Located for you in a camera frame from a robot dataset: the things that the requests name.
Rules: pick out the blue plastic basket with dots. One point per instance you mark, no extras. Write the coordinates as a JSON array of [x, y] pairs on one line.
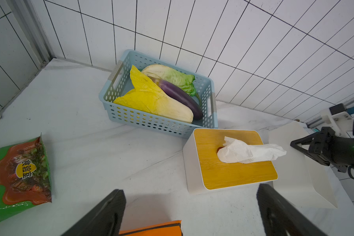
[[119, 83]]

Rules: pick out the green snack bag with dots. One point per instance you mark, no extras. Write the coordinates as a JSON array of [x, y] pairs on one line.
[[25, 180]]

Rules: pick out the purple toy eggplant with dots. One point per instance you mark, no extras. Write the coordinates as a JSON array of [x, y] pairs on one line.
[[178, 94]]

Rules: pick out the orange tissue pack with sheet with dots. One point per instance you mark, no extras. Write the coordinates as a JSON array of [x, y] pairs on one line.
[[237, 151]]

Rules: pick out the green toy lettuce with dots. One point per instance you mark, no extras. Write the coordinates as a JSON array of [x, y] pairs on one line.
[[179, 79]]

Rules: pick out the yellow toy cabbage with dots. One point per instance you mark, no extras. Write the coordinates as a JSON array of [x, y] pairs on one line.
[[149, 97]]

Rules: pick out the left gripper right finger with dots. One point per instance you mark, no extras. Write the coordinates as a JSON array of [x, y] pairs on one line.
[[280, 218]]

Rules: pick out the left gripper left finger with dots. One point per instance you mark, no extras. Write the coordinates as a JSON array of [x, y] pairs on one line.
[[104, 219]]

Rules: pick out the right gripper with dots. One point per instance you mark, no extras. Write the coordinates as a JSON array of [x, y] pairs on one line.
[[327, 149]]

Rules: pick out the yellow box lid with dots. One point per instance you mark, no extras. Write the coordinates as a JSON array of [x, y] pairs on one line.
[[215, 174]]

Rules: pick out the white tissue box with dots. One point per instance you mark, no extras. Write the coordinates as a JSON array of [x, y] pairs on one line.
[[301, 180], [193, 180]]

